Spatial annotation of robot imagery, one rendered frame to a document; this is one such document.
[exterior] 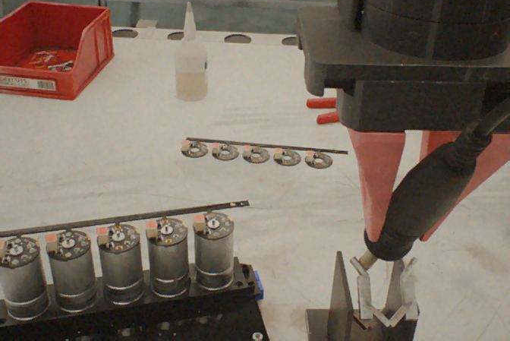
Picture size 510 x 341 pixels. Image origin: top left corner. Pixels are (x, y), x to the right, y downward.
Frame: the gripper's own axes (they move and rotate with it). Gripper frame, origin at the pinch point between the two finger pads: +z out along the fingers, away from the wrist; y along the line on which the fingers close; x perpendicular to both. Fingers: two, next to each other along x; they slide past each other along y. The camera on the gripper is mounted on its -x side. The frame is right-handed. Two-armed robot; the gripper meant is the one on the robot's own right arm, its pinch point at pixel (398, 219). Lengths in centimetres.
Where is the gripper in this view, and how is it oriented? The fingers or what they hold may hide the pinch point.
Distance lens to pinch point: 29.8
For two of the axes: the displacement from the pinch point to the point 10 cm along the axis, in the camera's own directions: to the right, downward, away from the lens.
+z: -0.3, 8.6, 5.1
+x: 0.1, 5.1, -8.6
